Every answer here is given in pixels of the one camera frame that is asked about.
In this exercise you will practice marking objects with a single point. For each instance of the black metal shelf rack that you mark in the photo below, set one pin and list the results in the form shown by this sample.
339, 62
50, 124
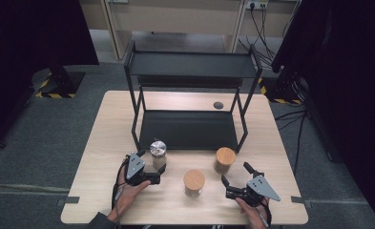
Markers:
188, 129

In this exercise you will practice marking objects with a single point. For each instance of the glass jar with metal lid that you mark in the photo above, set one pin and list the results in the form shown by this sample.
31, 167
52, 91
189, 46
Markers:
158, 149

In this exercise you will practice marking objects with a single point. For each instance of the grey floor tape piece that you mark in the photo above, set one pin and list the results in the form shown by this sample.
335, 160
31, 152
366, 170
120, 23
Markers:
69, 200
299, 201

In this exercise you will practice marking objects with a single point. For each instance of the person's right hand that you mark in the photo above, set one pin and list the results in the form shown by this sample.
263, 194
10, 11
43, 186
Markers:
252, 213

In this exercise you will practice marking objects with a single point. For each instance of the person's left hand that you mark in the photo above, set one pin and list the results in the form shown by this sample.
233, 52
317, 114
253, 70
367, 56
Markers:
128, 195

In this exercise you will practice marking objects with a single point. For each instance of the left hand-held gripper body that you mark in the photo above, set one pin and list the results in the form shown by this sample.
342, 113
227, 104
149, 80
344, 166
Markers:
135, 166

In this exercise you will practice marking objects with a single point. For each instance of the white wall socket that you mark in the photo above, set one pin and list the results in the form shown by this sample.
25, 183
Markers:
257, 4

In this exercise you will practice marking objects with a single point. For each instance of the striped black stand base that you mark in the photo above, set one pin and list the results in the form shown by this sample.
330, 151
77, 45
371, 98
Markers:
283, 92
61, 84

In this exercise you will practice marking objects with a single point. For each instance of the star anise jar wooden lid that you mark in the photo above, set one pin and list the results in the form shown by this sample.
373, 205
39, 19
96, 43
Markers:
225, 156

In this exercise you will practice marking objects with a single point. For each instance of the cinnamon jar with wooden lid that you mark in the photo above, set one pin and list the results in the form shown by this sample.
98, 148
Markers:
194, 179

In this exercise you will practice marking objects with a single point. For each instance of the round dark table grommet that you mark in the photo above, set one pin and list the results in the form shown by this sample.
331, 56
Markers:
218, 105

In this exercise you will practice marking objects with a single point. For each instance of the black curtain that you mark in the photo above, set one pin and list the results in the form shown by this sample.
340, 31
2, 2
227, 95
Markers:
23, 47
350, 95

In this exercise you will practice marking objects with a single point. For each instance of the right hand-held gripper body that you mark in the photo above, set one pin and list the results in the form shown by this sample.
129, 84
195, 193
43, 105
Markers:
261, 188

